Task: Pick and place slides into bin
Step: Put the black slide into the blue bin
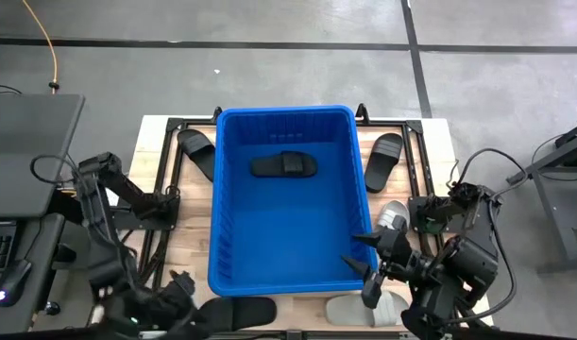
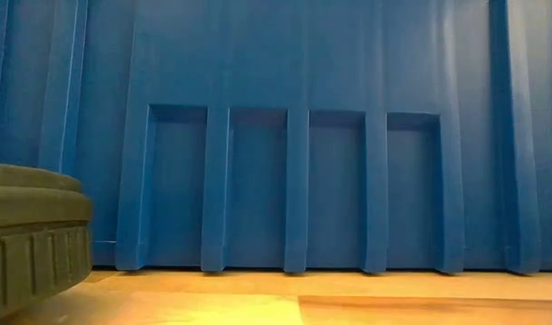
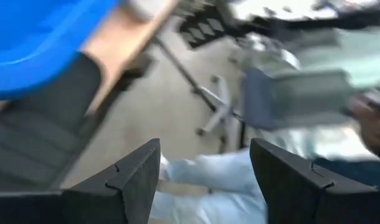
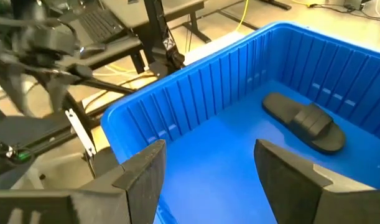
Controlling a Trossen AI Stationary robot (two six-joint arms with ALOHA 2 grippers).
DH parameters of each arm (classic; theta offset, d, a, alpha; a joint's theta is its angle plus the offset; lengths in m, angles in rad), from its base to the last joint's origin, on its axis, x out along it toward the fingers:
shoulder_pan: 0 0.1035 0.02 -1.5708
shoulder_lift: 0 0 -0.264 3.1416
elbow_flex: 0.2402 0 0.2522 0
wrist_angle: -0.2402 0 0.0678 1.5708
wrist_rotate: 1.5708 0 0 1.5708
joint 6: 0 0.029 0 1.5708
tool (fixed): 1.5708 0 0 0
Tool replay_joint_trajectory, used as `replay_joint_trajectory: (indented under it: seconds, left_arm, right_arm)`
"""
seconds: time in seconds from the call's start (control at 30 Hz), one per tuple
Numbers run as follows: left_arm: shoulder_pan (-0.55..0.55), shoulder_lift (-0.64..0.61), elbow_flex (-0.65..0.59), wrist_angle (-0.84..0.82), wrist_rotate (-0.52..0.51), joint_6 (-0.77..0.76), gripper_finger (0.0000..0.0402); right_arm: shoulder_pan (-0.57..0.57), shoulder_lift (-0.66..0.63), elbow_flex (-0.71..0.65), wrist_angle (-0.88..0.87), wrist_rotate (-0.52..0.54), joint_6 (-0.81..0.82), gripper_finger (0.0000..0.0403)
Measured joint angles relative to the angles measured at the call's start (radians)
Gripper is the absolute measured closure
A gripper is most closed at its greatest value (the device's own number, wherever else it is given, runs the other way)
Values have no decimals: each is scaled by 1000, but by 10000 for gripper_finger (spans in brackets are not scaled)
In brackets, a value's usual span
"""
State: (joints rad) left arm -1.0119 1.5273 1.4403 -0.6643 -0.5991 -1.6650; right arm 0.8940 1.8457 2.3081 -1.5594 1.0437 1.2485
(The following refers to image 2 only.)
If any blue plastic bin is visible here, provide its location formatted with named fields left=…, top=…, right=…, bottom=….
left=0, top=0, right=552, bottom=275

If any black slide sandal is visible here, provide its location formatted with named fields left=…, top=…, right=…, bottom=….
left=0, top=162, right=94, bottom=322

